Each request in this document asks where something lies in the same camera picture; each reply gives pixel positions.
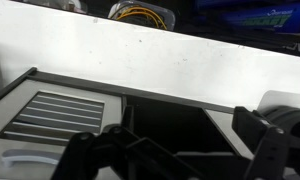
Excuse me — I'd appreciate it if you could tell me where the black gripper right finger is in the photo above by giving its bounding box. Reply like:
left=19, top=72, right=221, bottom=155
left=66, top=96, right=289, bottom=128
left=231, top=105, right=300, bottom=180

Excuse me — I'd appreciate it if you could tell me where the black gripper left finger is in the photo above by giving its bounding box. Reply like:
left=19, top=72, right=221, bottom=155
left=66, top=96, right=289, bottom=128
left=49, top=104, right=206, bottom=180

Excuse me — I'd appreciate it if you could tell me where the oven door with striped vent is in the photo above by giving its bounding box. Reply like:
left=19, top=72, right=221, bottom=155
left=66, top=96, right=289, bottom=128
left=0, top=78, right=125, bottom=180

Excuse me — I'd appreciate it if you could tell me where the white toy play kitchen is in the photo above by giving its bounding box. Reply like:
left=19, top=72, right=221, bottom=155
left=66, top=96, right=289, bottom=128
left=0, top=67, right=300, bottom=180

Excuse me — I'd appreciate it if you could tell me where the blue printed cardboard box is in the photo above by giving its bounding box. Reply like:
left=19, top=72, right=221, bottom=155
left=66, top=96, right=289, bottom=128
left=194, top=0, right=300, bottom=34

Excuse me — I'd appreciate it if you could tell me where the translucent oven door handle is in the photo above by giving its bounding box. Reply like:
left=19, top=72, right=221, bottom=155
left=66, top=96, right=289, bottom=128
left=1, top=149, right=63, bottom=168

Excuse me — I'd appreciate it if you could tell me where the yellow cable bundle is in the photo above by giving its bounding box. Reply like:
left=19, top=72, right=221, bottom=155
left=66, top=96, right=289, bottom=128
left=107, top=0, right=177, bottom=32

